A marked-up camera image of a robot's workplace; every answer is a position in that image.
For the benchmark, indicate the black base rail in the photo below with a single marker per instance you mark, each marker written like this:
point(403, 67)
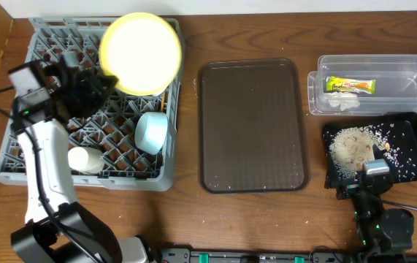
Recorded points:
point(184, 255)

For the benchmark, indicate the wooden chopstick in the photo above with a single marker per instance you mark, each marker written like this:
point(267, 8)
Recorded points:
point(163, 101)

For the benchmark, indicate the white paper cup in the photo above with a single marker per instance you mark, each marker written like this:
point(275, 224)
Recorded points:
point(86, 160)

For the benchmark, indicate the black rectangular tray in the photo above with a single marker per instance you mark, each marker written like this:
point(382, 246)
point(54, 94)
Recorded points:
point(408, 119)

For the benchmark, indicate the clear plastic bin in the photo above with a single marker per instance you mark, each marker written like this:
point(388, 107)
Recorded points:
point(396, 83)

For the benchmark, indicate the light blue bowl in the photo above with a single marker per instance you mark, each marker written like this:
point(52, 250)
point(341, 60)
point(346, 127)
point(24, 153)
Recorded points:
point(151, 132)

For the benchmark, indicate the dark brown serving tray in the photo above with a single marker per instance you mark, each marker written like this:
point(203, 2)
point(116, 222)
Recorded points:
point(251, 130)

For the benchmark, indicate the yellow round plate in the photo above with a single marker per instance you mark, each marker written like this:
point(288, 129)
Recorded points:
point(143, 52)

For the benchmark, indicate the grey plastic dish rack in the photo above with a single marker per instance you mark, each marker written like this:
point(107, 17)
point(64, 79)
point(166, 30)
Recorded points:
point(111, 129)

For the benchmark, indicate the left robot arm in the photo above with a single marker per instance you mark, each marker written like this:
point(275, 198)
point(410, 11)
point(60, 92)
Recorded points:
point(57, 227)

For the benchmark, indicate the green snack wrapper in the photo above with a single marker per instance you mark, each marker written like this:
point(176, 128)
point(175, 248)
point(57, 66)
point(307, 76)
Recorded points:
point(340, 84)

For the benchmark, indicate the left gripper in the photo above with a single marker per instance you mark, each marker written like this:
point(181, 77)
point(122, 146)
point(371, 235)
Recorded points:
point(93, 89)

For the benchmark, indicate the white tissue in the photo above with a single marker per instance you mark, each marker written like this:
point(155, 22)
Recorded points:
point(343, 100)

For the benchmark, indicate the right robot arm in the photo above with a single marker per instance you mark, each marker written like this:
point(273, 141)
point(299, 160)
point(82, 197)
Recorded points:
point(386, 234)

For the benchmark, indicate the rice food waste pile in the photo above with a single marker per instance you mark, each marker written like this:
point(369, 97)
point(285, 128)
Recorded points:
point(350, 148)

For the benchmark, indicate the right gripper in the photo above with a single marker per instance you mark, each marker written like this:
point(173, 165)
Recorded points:
point(366, 183)

